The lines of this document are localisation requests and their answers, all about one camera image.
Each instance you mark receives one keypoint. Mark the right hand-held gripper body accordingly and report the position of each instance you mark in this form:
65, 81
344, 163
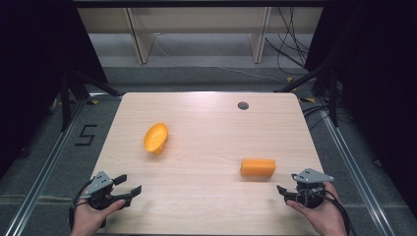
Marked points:
311, 177

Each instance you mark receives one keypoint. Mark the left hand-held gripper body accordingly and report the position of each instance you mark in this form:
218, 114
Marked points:
100, 183

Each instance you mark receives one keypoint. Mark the orange rectangular block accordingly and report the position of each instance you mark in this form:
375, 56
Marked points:
257, 167

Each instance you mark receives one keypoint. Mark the orange plastic bowl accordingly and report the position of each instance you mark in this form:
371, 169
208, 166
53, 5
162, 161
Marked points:
155, 138

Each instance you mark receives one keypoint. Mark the person's left hand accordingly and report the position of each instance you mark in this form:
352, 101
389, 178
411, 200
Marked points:
87, 221

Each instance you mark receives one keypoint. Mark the person's right hand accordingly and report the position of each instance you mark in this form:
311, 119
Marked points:
327, 218

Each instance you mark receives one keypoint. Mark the black metal stand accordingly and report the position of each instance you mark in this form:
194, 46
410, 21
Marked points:
333, 98
65, 105

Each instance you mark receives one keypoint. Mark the grey round table grommet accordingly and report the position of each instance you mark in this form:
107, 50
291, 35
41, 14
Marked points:
243, 105

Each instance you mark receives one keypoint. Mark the black curtain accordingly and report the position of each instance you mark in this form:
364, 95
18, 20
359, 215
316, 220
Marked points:
377, 82
36, 65

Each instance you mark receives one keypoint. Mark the aluminium floor rail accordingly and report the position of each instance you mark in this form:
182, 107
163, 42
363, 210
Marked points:
42, 170
352, 165

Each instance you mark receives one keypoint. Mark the white desk frame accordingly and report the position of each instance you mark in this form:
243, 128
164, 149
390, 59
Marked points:
141, 36

